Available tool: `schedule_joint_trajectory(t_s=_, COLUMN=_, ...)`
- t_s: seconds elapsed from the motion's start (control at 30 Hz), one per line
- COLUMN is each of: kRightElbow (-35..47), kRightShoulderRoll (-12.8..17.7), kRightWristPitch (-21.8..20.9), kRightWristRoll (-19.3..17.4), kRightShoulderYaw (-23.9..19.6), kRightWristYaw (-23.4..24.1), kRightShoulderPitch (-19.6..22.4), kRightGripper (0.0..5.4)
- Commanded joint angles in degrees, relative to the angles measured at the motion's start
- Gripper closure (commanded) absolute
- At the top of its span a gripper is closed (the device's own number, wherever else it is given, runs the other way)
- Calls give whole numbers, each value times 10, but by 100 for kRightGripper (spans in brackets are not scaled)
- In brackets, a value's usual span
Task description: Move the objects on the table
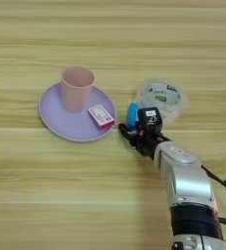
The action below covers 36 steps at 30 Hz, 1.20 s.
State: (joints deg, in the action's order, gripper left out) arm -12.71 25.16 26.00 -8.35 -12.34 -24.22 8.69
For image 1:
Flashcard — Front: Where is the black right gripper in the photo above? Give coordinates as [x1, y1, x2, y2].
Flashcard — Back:
[117, 122, 171, 160]

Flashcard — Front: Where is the blue rectangular eraser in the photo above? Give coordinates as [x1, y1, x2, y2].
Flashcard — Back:
[126, 102, 140, 129]

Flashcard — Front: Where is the small white pink box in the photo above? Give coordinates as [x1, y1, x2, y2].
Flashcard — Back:
[87, 104, 115, 129]

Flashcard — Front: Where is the clear plastic food packet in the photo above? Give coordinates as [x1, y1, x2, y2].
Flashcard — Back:
[134, 78, 189, 126]

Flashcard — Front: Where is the pink plastic cup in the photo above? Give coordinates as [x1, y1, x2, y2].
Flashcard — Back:
[60, 65, 96, 113]

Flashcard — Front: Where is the purple round plate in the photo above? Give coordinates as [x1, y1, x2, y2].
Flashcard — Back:
[38, 82, 117, 143]

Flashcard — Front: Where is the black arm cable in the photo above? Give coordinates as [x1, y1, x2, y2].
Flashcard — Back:
[201, 164, 226, 228]

